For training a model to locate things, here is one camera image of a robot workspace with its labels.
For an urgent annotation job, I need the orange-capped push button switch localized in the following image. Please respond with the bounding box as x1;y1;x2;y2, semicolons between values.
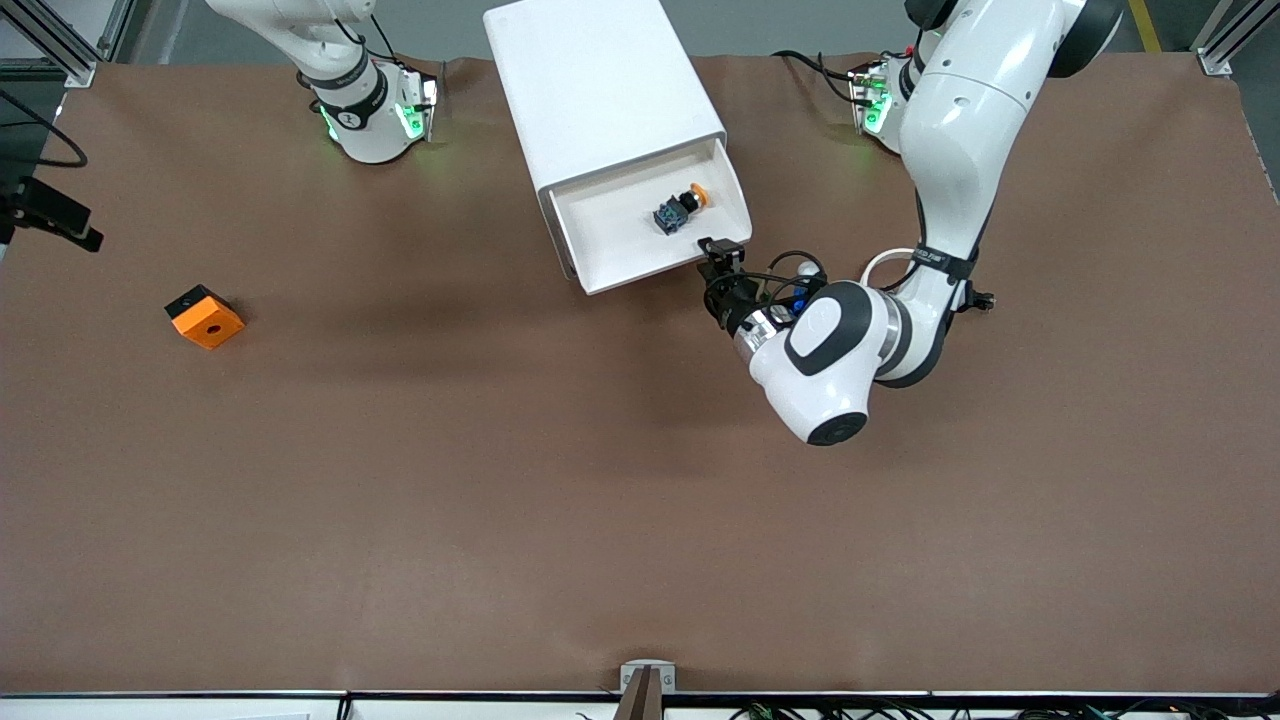
653;183;712;237

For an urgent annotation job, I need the white plastic drawer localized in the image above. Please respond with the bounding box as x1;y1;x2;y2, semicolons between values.
548;138;753;297

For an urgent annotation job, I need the white drawer cabinet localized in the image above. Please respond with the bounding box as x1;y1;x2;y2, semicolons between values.
483;0;728;293

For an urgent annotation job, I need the white C-shaped pipe clamp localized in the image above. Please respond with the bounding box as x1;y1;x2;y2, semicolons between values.
860;248;917;293

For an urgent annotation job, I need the orange and black block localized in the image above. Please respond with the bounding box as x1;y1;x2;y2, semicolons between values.
164;284;246;351

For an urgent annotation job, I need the brown paper table cover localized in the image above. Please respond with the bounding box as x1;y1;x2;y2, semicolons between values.
0;52;1280;696

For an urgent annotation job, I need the black table edge strip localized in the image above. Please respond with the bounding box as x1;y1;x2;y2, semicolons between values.
0;688;1280;703

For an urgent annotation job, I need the aluminium frame profile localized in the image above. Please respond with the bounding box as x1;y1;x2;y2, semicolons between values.
0;0;136;89
1190;0;1280;79

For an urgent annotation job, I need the black arm base cable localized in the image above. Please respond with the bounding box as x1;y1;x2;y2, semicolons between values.
772;48;863;106

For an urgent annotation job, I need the grey bracket with brown post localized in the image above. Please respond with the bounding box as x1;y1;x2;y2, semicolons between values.
615;660;678;720

